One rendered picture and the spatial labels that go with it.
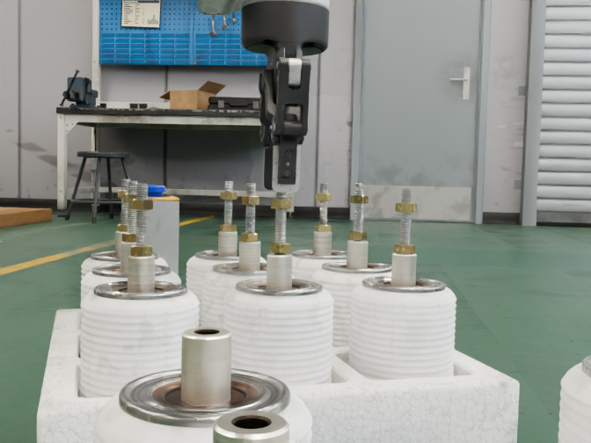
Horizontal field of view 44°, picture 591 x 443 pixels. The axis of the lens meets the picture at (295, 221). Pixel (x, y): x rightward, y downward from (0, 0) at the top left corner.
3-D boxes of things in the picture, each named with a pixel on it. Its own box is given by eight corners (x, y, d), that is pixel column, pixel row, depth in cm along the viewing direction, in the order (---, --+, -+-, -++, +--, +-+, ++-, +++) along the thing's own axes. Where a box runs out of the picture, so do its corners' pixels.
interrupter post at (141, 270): (120, 296, 59) (120, 256, 59) (134, 292, 62) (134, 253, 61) (148, 298, 59) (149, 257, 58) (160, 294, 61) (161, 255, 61)
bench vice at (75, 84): (80, 112, 522) (80, 76, 521) (103, 112, 521) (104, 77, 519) (55, 106, 481) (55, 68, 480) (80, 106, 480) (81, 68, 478)
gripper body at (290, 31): (339, -7, 58) (334, 111, 59) (319, 16, 67) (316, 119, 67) (245, -13, 57) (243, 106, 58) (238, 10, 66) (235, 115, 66)
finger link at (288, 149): (278, 121, 59) (276, 184, 60) (282, 119, 56) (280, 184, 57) (295, 122, 60) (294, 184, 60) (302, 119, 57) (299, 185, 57)
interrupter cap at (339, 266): (329, 265, 83) (329, 259, 83) (396, 269, 81) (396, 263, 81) (314, 273, 75) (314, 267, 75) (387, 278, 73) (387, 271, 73)
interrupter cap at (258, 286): (238, 300, 59) (238, 291, 59) (232, 285, 67) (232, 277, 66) (330, 299, 60) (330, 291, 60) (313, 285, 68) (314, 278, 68)
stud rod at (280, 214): (287, 270, 63) (289, 184, 63) (280, 272, 63) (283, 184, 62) (277, 269, 64) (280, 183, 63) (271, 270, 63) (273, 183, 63)
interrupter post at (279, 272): (266, 294, 62) (267, 256, 62) (263, 289, 64) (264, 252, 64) (295, 294, 62) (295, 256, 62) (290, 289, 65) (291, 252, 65)
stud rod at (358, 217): (363, 254, 78) (365, 183, 77) (354, 254, 77) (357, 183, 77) (360, 252, 78) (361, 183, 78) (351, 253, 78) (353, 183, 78)
